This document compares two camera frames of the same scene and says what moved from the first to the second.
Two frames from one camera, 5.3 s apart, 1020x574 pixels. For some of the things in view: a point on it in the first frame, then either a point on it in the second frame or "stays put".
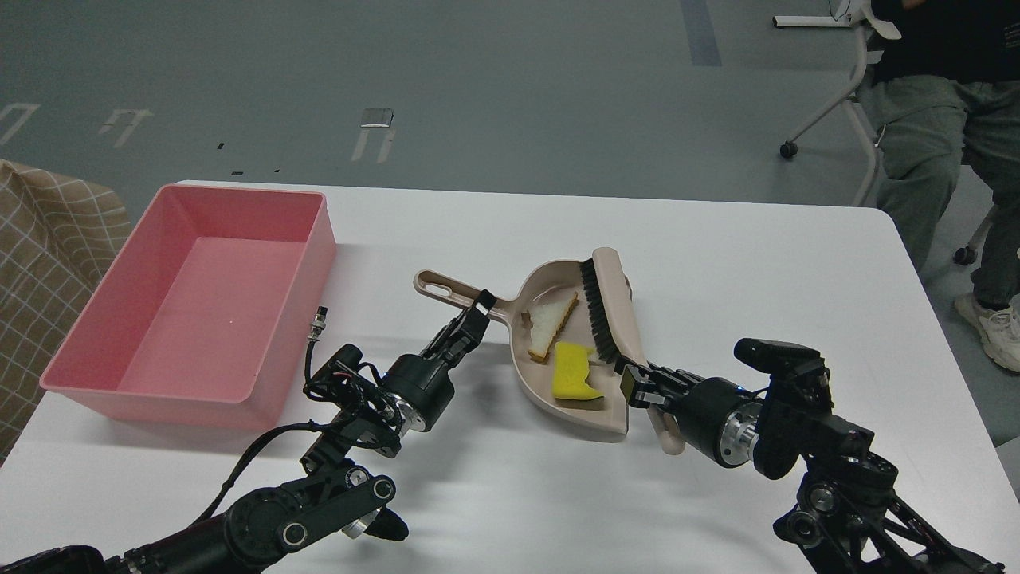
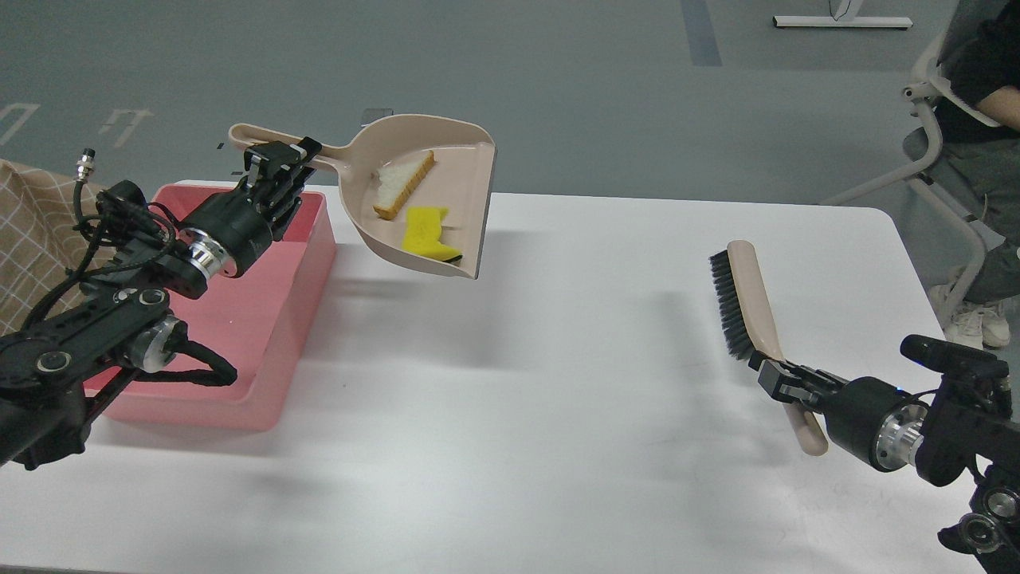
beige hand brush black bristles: x=616 y=319 -> x=747 y=322
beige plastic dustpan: x=554 y=341 -> x=457 y=181
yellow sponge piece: x=570 y=371 -> x=422 y=230
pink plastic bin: x=205 y=319 stays put
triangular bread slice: x=546 y=320 -> x=398 y=182
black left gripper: x=421 y=391 -> x=233 y=229
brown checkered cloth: x=60 y=241 stays put
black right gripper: x=714 y=416 -> x=868 y=417
